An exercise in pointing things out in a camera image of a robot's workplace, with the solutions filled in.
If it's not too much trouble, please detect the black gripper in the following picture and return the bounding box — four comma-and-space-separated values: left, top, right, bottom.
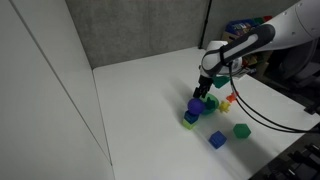
192, 75, 214, 99

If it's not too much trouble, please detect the blue rubber animal toy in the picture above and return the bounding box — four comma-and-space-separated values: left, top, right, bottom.
204, 96, 217, 112

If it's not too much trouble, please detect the yellow spiky toy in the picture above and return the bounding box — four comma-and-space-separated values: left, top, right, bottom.
218, 100, 232, 114

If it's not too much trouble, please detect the orange rubber animal toy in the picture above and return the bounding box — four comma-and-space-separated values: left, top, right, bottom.
225, 91, 239, 104

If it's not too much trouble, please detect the wooden toy bin shelf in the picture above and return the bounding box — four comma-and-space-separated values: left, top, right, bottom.
221, 15, 275, 73

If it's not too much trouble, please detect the purple ridged ball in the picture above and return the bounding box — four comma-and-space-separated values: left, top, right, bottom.
186, 97, 206, 116

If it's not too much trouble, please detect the green round block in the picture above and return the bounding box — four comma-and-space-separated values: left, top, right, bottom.
199, 92, 221, 116

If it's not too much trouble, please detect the small dark blue block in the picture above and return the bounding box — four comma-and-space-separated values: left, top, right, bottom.
183, 110, 200, 125

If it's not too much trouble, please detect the lime green block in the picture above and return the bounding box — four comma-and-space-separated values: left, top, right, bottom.
181, 118, 198, 131

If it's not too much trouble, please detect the blue cube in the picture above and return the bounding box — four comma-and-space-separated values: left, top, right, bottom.
208, 130, 228, 150

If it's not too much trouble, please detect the green cube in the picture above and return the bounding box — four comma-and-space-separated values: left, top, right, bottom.
232, 123, 252, 140

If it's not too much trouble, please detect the black partition pole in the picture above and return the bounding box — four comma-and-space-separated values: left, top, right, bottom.
198, 0, 214, 50

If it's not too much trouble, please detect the small black clamp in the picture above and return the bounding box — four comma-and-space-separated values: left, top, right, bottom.
303, 99, 320, 116

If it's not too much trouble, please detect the black cable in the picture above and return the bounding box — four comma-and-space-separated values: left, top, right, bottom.
231, 74, 320, 132
227, 63, 320, 135

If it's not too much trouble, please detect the black equipment frame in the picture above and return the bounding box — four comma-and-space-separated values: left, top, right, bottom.
249, 122, 320, 180

